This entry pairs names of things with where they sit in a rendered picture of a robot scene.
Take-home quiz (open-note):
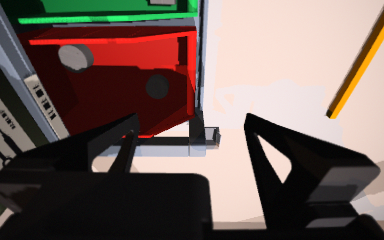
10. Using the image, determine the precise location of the green open bin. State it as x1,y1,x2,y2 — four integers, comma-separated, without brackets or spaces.
0,0,197,24

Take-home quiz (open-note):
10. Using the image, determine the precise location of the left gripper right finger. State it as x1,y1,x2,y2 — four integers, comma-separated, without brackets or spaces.
244,113,381,229

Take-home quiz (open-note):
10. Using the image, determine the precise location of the dark grey shelf rack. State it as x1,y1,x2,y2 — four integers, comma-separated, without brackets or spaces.
0,0,222,157

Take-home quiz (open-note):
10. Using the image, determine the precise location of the red bin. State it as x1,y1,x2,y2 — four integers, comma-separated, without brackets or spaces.
16,26,196,138

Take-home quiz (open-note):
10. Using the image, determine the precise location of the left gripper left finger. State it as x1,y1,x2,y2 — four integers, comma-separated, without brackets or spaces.
3,113,140,172

